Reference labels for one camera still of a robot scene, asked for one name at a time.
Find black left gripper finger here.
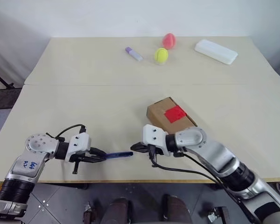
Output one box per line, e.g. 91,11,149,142
90,147,107,156
84,156,107,163

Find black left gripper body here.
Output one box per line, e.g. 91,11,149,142
69,147,95,175

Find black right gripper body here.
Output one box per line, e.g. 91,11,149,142
143,143,165,156

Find blue pen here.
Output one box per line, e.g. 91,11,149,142
105,151,133,160

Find brown cardboard box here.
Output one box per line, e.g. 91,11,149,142
146,96,198,135

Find red tape patch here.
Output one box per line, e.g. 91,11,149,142
164,105,187,123

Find dark brown rounded shape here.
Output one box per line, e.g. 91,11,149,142
100,197,134,224
162,194,193,224

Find purple capped marker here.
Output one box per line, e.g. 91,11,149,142
125,47,144,62

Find yellow tennis ball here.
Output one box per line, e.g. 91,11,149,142
154,48,169,63

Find black mesh seat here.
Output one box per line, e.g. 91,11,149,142
0,88,23,111

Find black tripod stand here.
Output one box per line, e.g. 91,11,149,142
0,65,16,90

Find pink peach toy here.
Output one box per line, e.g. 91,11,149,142
162,33,177,50

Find white plastic case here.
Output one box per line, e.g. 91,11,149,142
194,39,238,65

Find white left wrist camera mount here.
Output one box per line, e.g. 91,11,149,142
64,133,92,163

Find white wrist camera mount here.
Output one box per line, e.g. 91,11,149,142
64,133,92,163
142,124,172,156

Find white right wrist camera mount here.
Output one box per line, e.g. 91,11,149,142
142,124,172,156

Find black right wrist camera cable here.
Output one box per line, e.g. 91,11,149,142
148,144,259,224

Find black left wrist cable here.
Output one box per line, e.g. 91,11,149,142
46,124,87,141

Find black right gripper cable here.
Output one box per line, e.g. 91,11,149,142
174,151,227,187

